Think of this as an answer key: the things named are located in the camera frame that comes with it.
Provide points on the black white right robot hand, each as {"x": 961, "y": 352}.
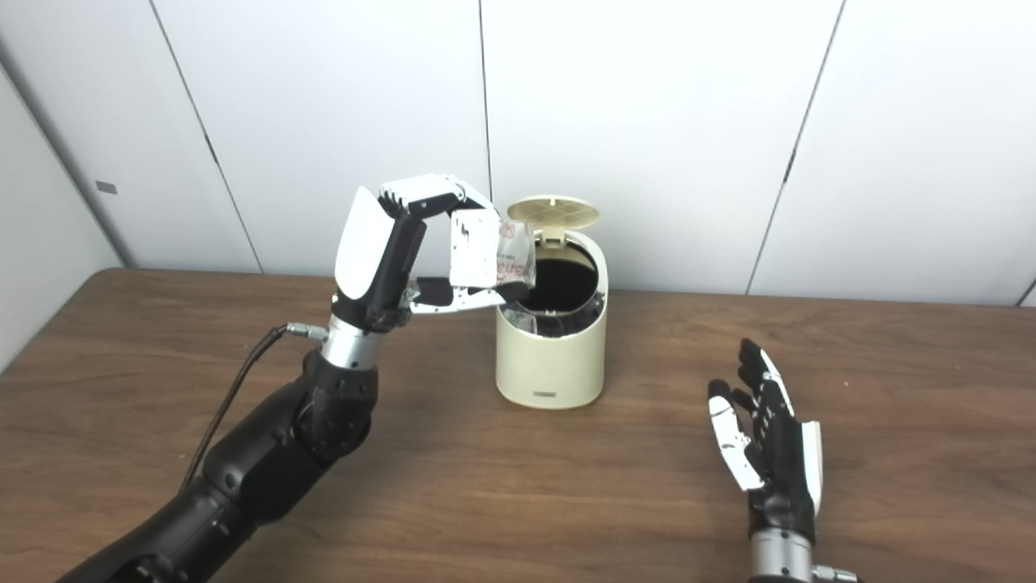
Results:
{"x": 781, "y": 461}

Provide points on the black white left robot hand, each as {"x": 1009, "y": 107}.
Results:
{"x": 364, "y": 251}

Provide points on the white green milk carton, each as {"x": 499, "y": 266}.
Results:
{"x": 481, "y": 251}

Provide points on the cream round bin lid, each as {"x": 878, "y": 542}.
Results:
{"x": 558, "y": 212}

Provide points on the cream-colored round bin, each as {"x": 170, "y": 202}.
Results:
{"x": 550, "y": 364}

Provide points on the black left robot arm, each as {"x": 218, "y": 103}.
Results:
{"x": 275, "y": 453}

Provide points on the small gray wall plate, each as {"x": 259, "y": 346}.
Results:
{"x": 106, "y": 187}

